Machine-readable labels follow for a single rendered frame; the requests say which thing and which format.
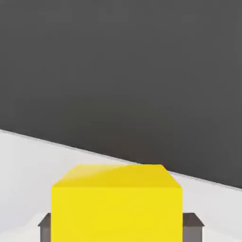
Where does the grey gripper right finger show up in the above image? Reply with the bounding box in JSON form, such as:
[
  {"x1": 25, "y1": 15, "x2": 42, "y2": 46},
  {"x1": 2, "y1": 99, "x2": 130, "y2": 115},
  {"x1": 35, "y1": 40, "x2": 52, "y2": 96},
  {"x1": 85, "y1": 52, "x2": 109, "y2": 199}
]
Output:
[{"x1": 182, "y1": 212, "x2": 233, "y2": 242}]

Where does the small yellow cube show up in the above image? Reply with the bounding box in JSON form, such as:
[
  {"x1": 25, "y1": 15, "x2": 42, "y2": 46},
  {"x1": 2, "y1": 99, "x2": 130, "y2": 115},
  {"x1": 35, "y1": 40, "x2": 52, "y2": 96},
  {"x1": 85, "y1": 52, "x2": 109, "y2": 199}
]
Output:
[{"x1": 51, "y1": 164, "x2": 183, "y2": 242}]

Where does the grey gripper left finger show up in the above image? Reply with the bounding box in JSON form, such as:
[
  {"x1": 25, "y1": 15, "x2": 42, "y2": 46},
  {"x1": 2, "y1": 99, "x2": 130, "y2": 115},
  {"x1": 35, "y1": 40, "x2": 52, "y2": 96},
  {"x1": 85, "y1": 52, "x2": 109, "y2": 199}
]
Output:
[{"x1": 11, "y1": 212, "x2": 52, "y2": 242}]

